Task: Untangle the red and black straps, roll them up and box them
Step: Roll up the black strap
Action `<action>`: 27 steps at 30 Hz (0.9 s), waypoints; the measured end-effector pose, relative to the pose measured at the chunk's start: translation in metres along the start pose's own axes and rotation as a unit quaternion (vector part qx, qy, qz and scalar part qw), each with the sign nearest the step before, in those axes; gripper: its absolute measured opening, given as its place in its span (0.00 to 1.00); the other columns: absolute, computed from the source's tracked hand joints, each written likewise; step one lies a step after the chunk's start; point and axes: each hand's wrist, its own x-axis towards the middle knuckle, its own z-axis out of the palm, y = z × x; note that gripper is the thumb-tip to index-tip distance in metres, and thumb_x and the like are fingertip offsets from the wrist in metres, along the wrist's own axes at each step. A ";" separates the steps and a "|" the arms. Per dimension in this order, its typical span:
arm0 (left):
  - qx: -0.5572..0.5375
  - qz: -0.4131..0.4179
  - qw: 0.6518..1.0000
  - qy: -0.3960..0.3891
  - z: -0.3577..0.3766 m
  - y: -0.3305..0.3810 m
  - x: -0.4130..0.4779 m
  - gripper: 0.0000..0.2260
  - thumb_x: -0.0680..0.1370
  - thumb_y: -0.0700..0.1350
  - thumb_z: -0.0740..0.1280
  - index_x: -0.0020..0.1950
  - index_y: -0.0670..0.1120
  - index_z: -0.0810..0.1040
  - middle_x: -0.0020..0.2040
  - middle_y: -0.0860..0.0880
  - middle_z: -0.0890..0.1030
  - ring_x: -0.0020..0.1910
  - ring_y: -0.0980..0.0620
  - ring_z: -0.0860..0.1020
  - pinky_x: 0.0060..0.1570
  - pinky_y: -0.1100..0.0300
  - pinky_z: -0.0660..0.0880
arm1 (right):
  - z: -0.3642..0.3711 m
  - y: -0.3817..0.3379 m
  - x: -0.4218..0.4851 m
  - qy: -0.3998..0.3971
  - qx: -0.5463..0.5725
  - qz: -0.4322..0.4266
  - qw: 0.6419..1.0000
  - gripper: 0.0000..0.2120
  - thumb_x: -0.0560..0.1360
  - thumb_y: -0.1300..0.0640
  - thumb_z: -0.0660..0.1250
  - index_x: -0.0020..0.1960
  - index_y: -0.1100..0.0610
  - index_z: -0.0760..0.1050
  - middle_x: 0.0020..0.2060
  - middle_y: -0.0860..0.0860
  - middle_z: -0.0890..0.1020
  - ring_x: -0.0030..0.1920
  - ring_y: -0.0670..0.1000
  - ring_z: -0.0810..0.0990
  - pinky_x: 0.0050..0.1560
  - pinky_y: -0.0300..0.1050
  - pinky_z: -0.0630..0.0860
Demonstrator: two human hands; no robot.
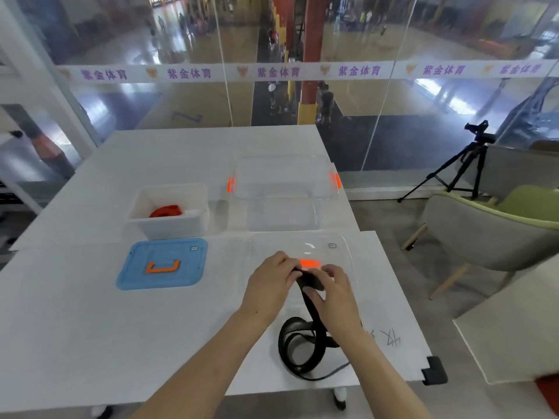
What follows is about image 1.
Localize person's left hand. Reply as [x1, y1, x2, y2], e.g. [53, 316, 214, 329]
[239, 250, 305, 328]

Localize person's right hand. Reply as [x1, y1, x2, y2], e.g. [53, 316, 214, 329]
[301, 264, 363, 345]

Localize black resistance band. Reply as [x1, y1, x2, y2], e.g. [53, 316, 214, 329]
[278, 268, 363, 382]

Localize clear lid orange handle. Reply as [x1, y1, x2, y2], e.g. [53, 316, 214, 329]
[249, 233, 359, 310]

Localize small clear plastic box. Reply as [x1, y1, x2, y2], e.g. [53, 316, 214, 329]
[128, 183, 210, 242]

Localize large clear plastic box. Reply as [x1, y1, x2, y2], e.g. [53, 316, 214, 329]
[226, 154, 343, 232]

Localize red resistance band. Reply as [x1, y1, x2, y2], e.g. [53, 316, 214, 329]
[148, 204, 183, 219]

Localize person's left forearm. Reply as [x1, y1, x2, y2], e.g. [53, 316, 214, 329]
[130, 309, 271, 419]

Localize person's right forearm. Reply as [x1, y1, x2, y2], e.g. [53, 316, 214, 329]
[340, 331, 433, 419]

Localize grey chair wooden legs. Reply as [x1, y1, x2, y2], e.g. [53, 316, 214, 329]
[401, 189, 559, 301]

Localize beige table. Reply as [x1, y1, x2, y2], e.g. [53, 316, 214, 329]
[452, 253, 559, 385]

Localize black tripod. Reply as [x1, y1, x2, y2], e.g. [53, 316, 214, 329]
[397, 141, 490, 204]

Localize green seat cushion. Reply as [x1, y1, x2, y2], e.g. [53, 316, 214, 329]
[497, 185, 559, 223]

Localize white banner purple print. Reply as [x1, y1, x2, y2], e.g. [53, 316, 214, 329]
[56, 58, 559, 83]

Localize red object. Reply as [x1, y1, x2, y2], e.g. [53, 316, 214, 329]
[536, 374, 559, 416]

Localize red yellow pillar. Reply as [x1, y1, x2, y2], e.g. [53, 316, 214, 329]
[296, 0, 331, 126]

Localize blue lid orange handle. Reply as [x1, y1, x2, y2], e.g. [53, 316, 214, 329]
[115, 237, 208, 291]

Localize black camera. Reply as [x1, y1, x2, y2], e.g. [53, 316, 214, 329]
[464, 119, 497, 144]

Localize white window frame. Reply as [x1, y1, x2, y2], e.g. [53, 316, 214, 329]
[0, 0, 104, 214]

